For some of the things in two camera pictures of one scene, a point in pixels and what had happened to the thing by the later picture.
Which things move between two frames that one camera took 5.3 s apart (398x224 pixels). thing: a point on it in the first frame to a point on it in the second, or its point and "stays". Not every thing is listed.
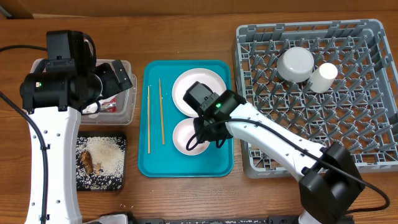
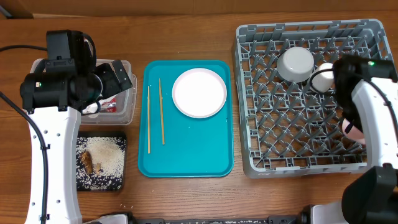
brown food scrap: x=86 y=160 stays
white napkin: x=91 y=108 stays
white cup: x=322 y=78 stays
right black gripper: x=203 y=136 to x=352 y=118
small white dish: x=185 y=129 to x=354 y=134
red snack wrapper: x=110 y=106 stays
